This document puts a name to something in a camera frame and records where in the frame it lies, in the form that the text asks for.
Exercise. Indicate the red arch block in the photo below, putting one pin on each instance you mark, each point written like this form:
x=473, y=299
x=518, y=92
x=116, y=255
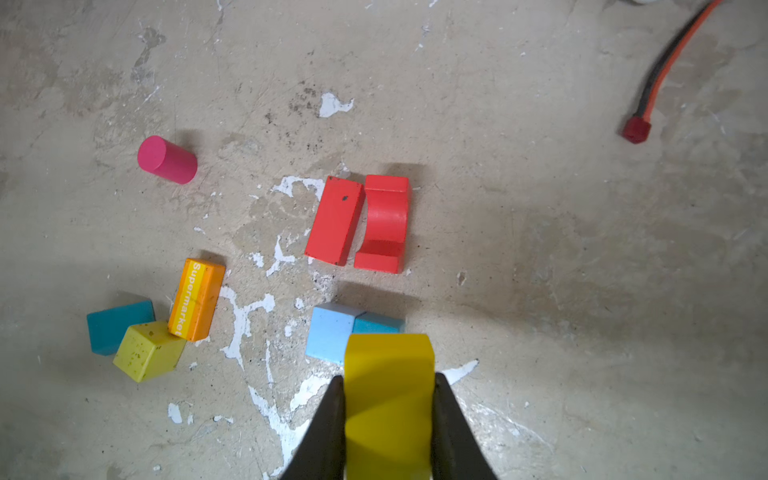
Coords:
x=388, y=204

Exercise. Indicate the pink cylinder block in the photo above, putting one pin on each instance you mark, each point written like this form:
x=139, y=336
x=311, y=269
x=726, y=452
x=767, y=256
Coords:
x=167, y=160

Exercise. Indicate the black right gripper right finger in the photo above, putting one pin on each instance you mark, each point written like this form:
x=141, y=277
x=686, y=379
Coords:
x=455, y=453

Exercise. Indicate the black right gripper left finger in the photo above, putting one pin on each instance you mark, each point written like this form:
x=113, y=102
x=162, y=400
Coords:
x=322, y=452

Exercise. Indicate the teal roof block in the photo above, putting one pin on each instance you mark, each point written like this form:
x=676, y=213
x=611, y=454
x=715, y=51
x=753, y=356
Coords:
x=107, y=328

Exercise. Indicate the teal small block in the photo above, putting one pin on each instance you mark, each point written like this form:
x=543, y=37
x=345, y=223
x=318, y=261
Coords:
x=373, y=323

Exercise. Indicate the lime green cube block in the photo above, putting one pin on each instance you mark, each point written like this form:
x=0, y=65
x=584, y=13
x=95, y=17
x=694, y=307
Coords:
x=148, y=351

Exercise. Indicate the red rectangular block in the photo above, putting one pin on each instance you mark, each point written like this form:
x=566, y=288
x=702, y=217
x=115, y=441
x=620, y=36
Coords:
x=336, y=221

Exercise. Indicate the orange supermarket block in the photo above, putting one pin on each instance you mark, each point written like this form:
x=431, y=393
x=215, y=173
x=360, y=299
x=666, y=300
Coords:
x=196, y=298

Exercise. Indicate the light blue cube block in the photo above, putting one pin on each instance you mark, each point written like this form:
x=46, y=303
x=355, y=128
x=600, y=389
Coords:
x=330, y=328

